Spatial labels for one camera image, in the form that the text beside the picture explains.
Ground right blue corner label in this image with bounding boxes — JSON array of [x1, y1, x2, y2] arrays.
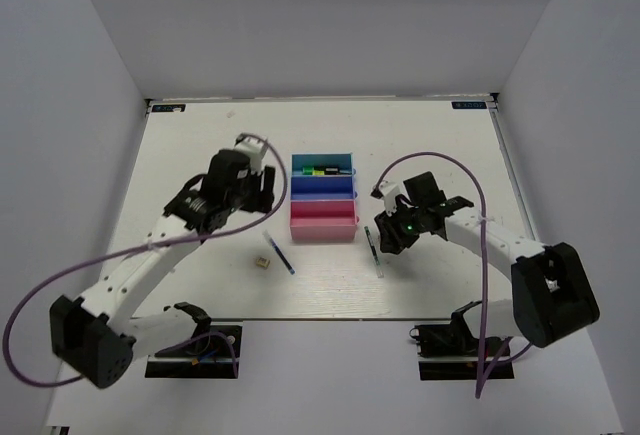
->
[[451, 100, 487, 110]]

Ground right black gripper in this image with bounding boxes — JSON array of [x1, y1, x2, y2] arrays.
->
[[375, 199, 425, 255]]

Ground yellow cap black highlighter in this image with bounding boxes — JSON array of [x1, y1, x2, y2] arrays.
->
[[311, 167, 341, 176]]

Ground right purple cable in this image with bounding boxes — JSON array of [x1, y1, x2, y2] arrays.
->
[[374, 151, 534, 400]]

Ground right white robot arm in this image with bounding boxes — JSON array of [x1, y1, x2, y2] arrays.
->
[[372, 172, 600, 356]]

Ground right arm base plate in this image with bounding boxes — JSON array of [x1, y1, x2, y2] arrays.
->
[[408, 322, 516, 383]]

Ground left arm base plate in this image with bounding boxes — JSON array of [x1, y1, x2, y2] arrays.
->
[[145, 324, 243, 380]]

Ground purple cable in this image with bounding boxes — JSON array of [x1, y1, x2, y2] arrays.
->
[[374, 151, 534, 400], [2, 132, 290, 387]]

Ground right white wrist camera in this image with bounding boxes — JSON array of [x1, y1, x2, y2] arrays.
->
[[371, 180, 402, 216]]

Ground blue ink pen refill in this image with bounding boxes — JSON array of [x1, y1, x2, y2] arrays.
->
[[263, 231, 295, 275]]

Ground light blue drawer container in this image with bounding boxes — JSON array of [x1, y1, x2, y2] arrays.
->
[[291, 153, 356, 176]]

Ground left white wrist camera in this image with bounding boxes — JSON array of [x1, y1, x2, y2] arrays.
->
[[234, 134, 268, 173]]

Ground blue corner label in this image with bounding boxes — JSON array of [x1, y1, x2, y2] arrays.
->
[[451, 100, 487, 110], [151, 104, 186, 113]]

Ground dark blue drawer container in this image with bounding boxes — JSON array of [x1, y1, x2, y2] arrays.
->
[[290, 175, 356, 201]]

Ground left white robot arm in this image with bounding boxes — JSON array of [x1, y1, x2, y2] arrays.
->
[[49, 140, 275, 389]]

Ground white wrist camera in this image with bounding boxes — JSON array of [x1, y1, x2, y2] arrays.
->
[[234, 134, 268, 173], [371, 180, 402, 216]]

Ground left blue corner label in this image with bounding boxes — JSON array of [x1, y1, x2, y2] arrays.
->
[[151, 104, 186, 113]]

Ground small tan eraser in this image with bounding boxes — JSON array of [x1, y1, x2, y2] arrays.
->
[[255, 257, 271, 269]]

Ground pink drawer container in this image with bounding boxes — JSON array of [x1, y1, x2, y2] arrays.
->
[[289, 199, 359, 243]]

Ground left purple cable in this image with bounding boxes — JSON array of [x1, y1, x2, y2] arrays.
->
[[2, 132, 290, 387]]

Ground green ink pen refill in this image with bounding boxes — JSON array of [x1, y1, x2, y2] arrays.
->
[[364, 226, 384, 278]]

